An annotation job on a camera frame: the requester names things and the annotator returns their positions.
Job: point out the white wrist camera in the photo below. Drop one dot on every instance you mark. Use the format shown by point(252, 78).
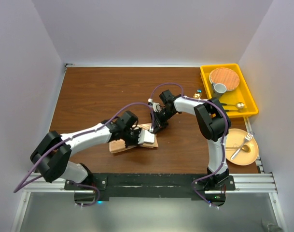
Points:
point(146, 137)
point(154, 105)

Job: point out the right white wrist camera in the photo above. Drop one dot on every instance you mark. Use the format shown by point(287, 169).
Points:
point(154, 105)

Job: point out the gold black spoon in tray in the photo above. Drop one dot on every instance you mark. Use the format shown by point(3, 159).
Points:
point(238, 105)

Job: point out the woven orange round plate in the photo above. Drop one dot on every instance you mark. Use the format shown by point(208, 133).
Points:
point(225, 76)

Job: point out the grey white cup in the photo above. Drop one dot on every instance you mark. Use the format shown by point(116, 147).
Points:
point(218, 90)

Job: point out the beige round plate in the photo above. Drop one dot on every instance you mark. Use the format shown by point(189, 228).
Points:
point(234, 139)

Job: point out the black handled utensil in tray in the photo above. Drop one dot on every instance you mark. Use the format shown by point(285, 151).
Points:
point(238, 111)

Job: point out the yellow plastic tray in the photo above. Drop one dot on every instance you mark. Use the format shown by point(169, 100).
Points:
point(240, 94)

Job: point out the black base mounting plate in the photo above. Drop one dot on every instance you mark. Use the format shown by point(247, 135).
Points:
point(162, 186)

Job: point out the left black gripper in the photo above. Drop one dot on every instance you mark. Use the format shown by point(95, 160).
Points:
point(135, 142)

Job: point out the gold spoon on plate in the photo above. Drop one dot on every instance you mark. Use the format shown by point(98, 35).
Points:
point(244, 148)

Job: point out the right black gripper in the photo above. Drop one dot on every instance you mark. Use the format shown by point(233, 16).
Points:
point(158, 123)

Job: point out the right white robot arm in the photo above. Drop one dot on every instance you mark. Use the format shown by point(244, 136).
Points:
point(213, 123)

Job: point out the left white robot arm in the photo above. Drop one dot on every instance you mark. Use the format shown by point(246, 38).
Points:
point(52, 156)

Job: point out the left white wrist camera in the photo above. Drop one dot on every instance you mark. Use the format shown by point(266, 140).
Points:
point(146, 137)

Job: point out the gold spoon on table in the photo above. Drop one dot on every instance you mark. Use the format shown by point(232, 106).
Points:
point(197, 95)

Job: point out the silver fork on plate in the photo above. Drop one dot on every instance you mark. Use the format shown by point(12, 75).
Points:
point(247, 138)

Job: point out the aluminium rail frame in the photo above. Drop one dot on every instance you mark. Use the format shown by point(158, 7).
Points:
point(252, 207)

